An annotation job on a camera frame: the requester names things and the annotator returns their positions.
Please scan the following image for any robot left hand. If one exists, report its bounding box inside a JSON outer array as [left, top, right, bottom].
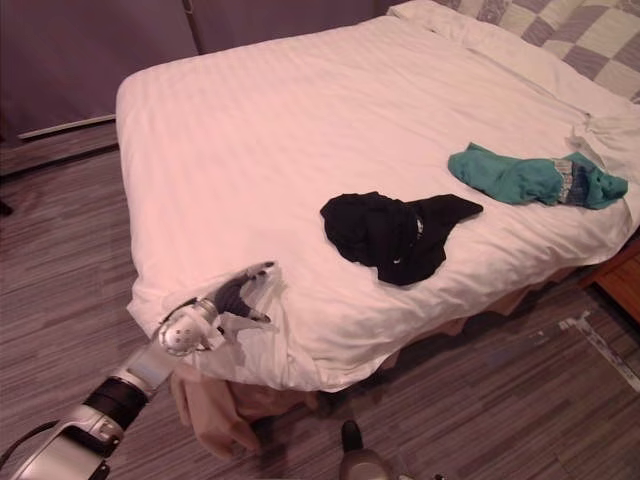
[[208, 260, 277, 326]]

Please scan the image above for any white striped duvet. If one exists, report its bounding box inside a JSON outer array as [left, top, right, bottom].
[[115, 13, 634, 393]]

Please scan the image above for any beige bed skirt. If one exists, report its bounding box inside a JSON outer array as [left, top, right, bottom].
[[169, 279, 621, 460]]

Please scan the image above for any white crumpled cloth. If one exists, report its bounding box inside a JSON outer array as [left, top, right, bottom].
[[564, 113, 640, 176]]

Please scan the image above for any black garment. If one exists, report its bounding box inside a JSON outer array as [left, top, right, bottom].
[[319, 190, 485, 287]]

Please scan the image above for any grey curtain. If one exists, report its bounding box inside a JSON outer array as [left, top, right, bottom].
[[0, 0, 391, 141]]

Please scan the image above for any teal green garment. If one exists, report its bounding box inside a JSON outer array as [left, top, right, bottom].
[[447, 141, 630, 211]]

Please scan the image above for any white pillow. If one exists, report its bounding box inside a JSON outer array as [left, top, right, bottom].
[[387, 0, 591, 96]]

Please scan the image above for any wooden nightstand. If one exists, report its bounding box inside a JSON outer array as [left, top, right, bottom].
[[579, 244, 640, 324]]

